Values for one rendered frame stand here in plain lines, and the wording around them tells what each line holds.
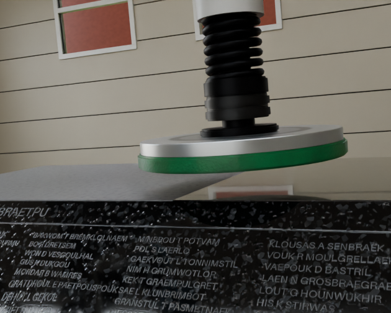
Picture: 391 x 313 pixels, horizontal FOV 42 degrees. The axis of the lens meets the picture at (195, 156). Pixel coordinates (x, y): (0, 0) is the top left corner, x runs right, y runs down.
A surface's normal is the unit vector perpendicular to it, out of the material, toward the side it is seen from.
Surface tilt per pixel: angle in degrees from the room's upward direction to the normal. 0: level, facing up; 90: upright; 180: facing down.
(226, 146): 90
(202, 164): 90
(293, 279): 45
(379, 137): 90
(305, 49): 90
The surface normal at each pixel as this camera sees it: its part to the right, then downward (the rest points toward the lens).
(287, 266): -0.36, -0.62
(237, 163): -0.15, 0.11
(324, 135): 0.66, 0.01
